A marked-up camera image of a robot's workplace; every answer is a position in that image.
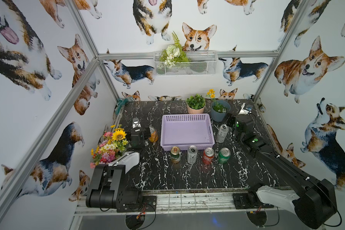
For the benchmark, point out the white flower fern bouquet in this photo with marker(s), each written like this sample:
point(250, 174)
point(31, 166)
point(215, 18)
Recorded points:
point(173, 55)

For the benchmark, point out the green and red can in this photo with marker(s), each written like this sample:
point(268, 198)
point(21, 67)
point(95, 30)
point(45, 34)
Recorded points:
point(175, 154)

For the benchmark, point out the white wire wall basket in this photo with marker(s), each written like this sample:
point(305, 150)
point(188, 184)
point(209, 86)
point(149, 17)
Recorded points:
point(200, 63)

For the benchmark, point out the green plant in pink pot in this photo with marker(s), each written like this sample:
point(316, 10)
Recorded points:
point(196, 104)

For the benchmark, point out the sunflower bouquet with white fence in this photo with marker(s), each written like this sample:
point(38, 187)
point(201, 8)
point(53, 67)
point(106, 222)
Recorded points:
point(112, 145)

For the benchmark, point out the green soda can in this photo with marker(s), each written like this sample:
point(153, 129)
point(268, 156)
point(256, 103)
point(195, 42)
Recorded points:
point(224, 155)

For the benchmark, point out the purple plastic basket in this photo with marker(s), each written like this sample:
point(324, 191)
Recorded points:
point(185, 130)

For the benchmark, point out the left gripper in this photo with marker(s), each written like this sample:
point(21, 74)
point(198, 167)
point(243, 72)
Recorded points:
point(145, 133)

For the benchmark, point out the white Monster can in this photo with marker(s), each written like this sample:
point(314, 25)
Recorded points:
point(222, 133)

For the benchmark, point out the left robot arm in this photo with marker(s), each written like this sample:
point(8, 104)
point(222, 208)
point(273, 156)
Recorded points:
point(109, 183)

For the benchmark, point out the red cola can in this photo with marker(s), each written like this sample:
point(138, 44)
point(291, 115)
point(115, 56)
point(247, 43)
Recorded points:
point(208, 156)

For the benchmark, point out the yellow flower in blue pot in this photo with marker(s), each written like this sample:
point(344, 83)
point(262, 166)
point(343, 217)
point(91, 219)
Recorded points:
point(219, 108)

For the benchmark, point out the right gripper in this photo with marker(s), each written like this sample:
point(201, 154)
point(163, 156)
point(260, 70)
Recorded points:
point(236, 124)

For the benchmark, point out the teal clamp at table corner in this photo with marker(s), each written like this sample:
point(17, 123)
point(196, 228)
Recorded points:
point(120, 104)

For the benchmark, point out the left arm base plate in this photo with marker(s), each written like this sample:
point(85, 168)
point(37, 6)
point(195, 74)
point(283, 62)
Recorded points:
point(146, 202)

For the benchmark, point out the silver grey can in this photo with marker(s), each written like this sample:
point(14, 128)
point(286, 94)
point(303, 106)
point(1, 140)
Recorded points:
point(192, 153)

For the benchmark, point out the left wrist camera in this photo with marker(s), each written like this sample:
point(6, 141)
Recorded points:
point(136, 123)

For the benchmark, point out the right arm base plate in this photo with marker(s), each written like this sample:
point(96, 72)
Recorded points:
point(249, 201)

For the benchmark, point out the aluminium mounting rail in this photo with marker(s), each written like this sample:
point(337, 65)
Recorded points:
point(177, 203)

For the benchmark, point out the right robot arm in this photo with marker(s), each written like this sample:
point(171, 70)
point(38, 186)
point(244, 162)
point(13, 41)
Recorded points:
point(311, 200)

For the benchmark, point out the orange soda can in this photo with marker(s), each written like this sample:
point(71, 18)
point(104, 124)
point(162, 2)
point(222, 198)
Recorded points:
point(153, 134)

